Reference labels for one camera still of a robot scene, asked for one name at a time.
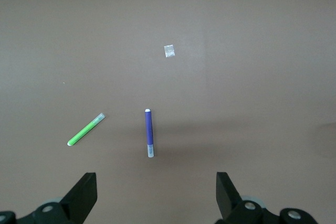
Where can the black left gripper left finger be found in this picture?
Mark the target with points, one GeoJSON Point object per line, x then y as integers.
{"type": "Point", "coordinates": [76, 203]}

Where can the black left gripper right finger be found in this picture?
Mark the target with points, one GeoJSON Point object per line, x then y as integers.
{"type": "Point", "coordinates": [228, 203]}

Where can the purple marker pen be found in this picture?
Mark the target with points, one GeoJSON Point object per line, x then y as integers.
{"type": "Point", "coordinates": [148, 129]}

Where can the green highlighter pen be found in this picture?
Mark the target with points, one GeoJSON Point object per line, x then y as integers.
{"type": "Point", "coordinates": [84, 130]}

